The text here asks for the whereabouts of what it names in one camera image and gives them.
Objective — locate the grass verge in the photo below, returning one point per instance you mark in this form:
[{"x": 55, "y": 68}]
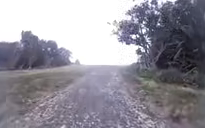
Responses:
[{"x": 176, "y": 100}]

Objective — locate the grass field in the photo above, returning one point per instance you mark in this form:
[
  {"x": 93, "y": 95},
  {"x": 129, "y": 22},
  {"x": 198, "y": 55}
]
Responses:
[{"x": 20, "y": 86}]

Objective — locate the clump of trees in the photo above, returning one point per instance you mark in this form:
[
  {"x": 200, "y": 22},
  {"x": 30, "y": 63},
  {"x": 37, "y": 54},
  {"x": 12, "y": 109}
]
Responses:
[{"x": 30, "y": 51}]

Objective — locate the large leaning trees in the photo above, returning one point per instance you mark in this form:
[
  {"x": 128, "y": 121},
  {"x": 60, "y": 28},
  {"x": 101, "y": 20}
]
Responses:
[{"x": 170, "y": 36}]

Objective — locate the robot's own part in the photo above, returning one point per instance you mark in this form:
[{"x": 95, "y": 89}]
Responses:
[{"x": 63, "y": 126}]

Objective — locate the grey gravel path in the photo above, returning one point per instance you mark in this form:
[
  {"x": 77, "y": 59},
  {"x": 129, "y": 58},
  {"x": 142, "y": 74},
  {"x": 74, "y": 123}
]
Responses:
[{"x": 96, "y": 100}]

